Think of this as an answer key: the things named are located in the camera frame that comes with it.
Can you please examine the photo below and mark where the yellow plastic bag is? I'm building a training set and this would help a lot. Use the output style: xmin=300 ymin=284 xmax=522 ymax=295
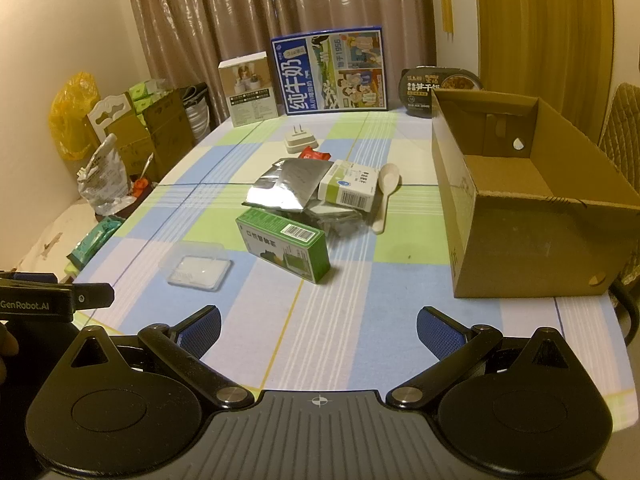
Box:
xmin=48 ymin=72 xmax=101 ymax=162

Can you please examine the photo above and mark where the dark foil pouch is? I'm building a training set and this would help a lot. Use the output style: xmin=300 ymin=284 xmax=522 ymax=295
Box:
xmin=300 ymin=200 xmax=373 ymax=241

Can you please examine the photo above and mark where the pile of green packets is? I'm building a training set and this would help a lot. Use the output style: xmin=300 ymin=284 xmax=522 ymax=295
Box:
xmin=128 ymin=80 xmax=172 ymax=112

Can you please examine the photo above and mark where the silver foil pouch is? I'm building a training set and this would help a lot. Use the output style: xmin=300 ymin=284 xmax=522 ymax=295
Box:
xmin=241 ymin=157 xmax=333 ymax=212

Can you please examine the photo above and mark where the checked cloth desktop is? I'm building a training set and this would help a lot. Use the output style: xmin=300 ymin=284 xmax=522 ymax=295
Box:
xmin=65 ymin=107 xmax=632 ymax=397

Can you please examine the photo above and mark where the black instant rice bowl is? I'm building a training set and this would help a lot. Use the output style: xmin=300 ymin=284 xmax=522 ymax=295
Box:
xmin=399 ymin=64 xmax=485 ymax=120

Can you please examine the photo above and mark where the teal packet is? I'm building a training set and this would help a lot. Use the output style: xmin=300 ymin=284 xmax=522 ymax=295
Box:
xmin=67 ymin=215 xmax=126 ymax=268

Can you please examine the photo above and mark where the white pad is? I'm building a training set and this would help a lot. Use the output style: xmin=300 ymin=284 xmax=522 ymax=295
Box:
xmin=159 ymin=241 xmax=234 ymax=292

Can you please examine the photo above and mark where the yellow hanging ornament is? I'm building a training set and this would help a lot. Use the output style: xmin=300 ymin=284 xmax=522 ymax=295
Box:
xmin=439 ymin=0 xmax=455 ymax=43

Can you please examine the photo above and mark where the white and green medicine box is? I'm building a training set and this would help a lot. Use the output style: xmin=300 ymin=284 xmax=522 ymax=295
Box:
xmin=318 ymin=159 xmax=383 ymax=211

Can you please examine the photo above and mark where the wooden door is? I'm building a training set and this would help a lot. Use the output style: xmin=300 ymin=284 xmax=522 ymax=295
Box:
xmin=474 ymin=0 xmax=615 ymax=126

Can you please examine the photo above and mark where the beige plastic spoon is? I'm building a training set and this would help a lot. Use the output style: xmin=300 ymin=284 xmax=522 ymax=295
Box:
xmin=371 ymin=162 xmax=402 ymax=234

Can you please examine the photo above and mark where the brown cardboard carton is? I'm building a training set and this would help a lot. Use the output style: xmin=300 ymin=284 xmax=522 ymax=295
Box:
xmin=142 ymin=87 xmax=197 ymax=172

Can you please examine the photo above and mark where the orange-handled tool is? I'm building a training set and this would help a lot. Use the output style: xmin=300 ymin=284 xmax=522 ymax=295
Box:
xmin=131 ymin=155 xmax=154 ymax=199

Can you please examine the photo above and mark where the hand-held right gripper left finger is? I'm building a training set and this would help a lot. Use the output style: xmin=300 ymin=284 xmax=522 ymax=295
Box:
xmin=65 ymin=305 xmax=256 ymax=411

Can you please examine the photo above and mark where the quilted chair back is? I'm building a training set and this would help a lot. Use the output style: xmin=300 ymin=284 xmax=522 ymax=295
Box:
xmin=597 ymin=82 xmax=640 ymax=201

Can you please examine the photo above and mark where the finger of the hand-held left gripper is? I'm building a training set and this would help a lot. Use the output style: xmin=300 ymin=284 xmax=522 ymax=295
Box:
xmin=70 ymin=283 xmax=115 ymax=312
xmin=0 ymin=271 xmax=59 ymax=285

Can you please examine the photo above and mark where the brown cardboard box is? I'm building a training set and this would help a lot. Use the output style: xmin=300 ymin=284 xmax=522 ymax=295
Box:
xmin=431 ymin=87 xmax=632 ymax=301

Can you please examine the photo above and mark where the white power adapter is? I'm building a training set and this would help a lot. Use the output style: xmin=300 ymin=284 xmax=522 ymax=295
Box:
xmin=283 ymin=121 xmax=322 ymax=156

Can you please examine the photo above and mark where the person's left hand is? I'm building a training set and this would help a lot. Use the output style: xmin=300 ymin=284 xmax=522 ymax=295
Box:
xmin=0 ymin=326 xmax=21 ymax=387

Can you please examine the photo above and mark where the blue milk carton box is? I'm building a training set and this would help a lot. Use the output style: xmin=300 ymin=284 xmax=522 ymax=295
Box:
xmin=271 ymin=26 xmax=388 ymax=117

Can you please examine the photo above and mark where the crumpled silver bag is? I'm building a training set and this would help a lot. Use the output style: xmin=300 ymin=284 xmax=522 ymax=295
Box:
xmin=76 ymin=134 xmax=132 ymax=217

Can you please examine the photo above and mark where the white photo printed box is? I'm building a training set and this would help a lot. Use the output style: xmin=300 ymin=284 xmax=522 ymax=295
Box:
xmin=218 ymin=52 xmax=280 ymax=127

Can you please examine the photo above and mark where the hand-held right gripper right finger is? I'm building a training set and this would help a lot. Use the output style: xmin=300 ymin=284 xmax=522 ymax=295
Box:
xmin=385 ymin=305 xmax=576 ymax=411

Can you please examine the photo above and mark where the brown curtain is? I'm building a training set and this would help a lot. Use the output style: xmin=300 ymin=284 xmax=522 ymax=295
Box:
xmin=122 ymin=0 xmax=436 ymax=131

